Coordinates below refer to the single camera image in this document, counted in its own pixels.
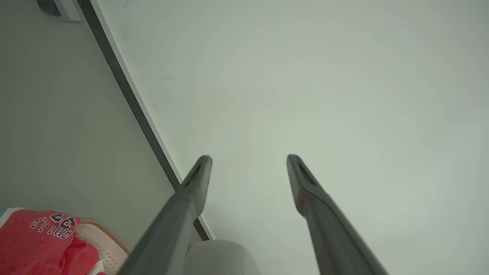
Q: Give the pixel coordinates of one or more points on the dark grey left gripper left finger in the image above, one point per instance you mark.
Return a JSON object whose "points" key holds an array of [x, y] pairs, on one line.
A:
{"points": [[179, 214]]}

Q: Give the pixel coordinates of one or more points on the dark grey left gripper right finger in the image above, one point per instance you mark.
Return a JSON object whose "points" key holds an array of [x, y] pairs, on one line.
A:
{"points": [[328, 229]]}

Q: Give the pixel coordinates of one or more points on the red Bulls jersey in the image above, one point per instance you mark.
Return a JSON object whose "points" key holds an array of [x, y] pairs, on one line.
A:
{"points": [[34, 248]]}

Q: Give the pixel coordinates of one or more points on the grey fabric seat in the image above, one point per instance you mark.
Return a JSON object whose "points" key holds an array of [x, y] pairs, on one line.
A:
{"points": [[221, 259]]}

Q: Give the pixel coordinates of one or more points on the beige laundry basket brown rim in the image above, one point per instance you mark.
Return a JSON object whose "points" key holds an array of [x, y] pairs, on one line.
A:
{"points": [[107, 244]]}

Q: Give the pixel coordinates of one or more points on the dark baseboard strip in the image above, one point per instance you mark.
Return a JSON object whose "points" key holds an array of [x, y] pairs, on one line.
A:
{"points": [[130, 95]]}

